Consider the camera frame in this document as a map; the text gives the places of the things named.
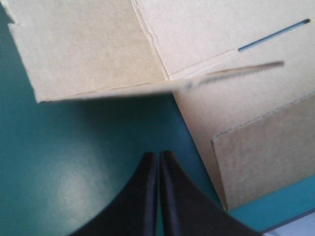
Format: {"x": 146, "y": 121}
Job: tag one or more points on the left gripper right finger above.
{"x": 187, "y": 211}

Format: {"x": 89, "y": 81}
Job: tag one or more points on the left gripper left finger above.
{"x": 134, "y": 209}

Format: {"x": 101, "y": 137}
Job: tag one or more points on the brown cardboard box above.
{"x": 221, "y": 118}

